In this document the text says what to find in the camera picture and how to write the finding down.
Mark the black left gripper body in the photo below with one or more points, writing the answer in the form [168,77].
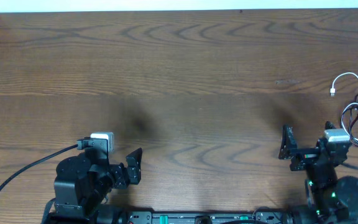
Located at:
[124,173]

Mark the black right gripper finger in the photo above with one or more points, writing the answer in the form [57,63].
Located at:
[288,146]
[329,125]

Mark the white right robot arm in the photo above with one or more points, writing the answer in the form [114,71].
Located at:
[330,199]

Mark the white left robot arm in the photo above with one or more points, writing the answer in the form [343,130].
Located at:
[84,181]

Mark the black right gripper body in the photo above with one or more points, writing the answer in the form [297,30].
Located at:
[305,152]

